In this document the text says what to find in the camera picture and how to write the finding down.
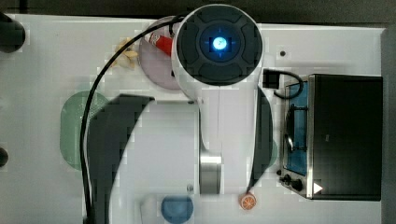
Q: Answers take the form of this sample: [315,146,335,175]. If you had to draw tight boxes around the dark round post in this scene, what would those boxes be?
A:
[0,147,8,167]

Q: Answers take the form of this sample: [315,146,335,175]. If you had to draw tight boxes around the black toaster oven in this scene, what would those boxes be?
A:
[277,74,383,202]

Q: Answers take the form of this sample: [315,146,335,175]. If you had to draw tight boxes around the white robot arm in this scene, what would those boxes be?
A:
[85,4,273,224]

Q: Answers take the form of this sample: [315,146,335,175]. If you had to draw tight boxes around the red ketchup bottle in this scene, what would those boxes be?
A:
[148,34,173,56]

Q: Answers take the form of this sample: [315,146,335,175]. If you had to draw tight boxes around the green plastic strainer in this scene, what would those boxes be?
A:
[60,91,90,171]

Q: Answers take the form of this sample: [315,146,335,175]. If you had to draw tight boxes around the green plate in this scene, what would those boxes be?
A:
[269,139,278,166]

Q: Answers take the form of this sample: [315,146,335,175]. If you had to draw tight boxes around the toy orange slice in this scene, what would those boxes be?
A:
[239,192,257,210]

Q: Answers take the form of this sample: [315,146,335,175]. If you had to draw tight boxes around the blue bowl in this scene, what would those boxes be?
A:
[161,196,193,224]

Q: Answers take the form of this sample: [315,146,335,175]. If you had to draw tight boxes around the peeled toy banana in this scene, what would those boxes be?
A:
[110,37,138,69]

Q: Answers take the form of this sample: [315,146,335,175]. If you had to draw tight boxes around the black camera box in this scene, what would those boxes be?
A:
[262,69,280,90]

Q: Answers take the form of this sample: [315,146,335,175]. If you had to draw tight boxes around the pale purple round plate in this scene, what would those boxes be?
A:
[138,25,179,91]

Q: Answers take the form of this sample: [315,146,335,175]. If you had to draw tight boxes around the black cylinder cup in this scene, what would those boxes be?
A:
[0,12,26,53]

